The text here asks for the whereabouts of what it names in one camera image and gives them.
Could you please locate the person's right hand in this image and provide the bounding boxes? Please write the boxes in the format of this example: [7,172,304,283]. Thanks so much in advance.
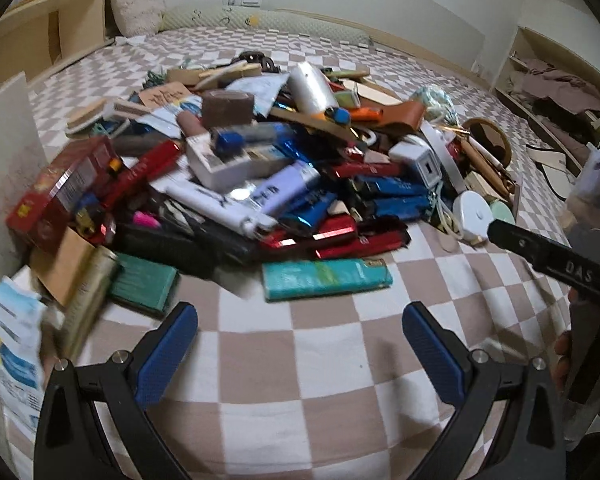
[552,332,572,392]

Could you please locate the white blue medicine packet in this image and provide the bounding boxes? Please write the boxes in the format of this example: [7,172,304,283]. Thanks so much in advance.
[0,277,47,437]

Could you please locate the white strap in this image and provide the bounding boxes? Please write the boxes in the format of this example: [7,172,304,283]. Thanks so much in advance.
[422,125,466,194]

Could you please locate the wooden block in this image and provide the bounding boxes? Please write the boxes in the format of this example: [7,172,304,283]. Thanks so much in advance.
[30,227,94,307]

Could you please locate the silver cylinder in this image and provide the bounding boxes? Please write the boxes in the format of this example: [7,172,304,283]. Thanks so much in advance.
[288,61,340,116]

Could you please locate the white charger cube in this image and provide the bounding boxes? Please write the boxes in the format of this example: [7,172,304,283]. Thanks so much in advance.
[390,141,442,187]

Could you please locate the brown leather strap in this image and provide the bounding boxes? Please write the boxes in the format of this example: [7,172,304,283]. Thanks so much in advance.
[375,101,426,136]

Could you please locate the white visor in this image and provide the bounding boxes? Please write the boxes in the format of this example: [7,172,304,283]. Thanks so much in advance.
[525,145,577,201]

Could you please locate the gold tube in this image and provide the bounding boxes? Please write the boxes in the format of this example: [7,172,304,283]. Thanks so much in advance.
[60,247,119,362]

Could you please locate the wooden tag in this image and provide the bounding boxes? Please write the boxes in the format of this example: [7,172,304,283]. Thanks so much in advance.
[140,85,191,109]

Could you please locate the metallic blue lighter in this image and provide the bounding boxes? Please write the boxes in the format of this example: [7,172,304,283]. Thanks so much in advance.
[277,195,339,239]

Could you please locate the red cardboard box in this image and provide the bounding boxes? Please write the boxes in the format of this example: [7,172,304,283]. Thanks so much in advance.
[6,136,117,254]

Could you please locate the brown tube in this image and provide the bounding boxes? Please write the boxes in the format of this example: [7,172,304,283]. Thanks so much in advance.
[176,111,206,139]

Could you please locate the dark green box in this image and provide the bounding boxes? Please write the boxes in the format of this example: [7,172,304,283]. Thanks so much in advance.
[111,253,180,317]

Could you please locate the open wooden shelf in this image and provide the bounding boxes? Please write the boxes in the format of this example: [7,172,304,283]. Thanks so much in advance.
[495,27,600,171]

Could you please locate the pale green round disc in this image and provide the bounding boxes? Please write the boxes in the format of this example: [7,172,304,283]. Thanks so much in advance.
[490,202,516,226]

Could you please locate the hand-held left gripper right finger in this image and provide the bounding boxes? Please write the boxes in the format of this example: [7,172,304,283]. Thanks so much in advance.
[403,301,566,480]

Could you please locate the cream comb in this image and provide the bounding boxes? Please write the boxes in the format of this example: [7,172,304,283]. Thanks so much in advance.
[105,100,151,119]

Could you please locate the long white lighter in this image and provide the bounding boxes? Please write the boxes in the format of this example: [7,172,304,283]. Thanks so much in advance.
[167,182,277,237]

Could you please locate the white headboard panel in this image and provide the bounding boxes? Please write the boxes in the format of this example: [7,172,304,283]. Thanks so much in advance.
[262,0,487,78]

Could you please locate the purple lighter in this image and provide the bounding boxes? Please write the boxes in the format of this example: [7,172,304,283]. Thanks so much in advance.
[252,161,322,216]

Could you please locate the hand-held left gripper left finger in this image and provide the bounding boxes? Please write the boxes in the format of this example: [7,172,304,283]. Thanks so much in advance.
[34,301,199,480]

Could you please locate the wooden stick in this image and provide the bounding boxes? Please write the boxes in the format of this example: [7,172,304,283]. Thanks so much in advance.
[460,140,511,196]

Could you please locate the wooden brush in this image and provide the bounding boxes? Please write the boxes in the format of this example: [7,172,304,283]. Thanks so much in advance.
[65,100,109,136]

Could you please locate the blue ribbed lighter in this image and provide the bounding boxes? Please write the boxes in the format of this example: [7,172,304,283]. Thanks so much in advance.
[352,177,431,221]

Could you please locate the red tube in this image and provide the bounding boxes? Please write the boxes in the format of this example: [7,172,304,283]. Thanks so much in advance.
[102,140,181,211]

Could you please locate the round wooden mirror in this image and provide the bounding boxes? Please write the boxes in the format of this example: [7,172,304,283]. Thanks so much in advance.
[462,117,514,166]

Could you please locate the fluffy white pillow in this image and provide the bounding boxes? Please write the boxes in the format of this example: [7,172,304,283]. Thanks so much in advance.
[110,0,166,36]

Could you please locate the translucent plastic container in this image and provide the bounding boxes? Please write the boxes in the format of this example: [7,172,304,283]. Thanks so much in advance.
[562,127,600,263]

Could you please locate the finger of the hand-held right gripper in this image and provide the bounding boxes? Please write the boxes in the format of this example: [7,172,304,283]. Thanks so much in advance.
[487,220,600,293]

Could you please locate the wooden bed frame shelf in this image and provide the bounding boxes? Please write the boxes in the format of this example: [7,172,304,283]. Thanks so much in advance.
[0,0,112,88]

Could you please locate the black chain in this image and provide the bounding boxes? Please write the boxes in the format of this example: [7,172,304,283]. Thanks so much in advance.
[240,50,276,74]

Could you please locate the brown clothing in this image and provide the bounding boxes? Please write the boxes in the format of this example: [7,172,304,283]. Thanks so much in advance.
[520,57,600,116]

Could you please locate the teal packet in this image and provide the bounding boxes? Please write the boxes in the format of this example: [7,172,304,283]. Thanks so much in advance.
[262,257,394,303]

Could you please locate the red pocket knife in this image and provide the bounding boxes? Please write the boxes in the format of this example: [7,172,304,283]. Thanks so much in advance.
[315,230,411,261]
[260,215,359,251]

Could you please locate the long black case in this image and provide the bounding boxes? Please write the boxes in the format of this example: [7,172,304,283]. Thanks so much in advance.
[117,225,261,272]

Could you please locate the white tape measure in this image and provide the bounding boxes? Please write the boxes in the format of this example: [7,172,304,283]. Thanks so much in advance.
[452,192,494,244]

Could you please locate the white rectangular box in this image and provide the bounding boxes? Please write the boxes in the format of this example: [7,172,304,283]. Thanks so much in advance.
[186,135,294,191]

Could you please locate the mint mesh bag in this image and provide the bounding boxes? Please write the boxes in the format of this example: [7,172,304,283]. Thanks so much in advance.
[415,85,459,124]

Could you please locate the white cardboard box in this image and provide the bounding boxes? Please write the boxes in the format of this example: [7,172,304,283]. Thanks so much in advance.
[0,72,49,411]

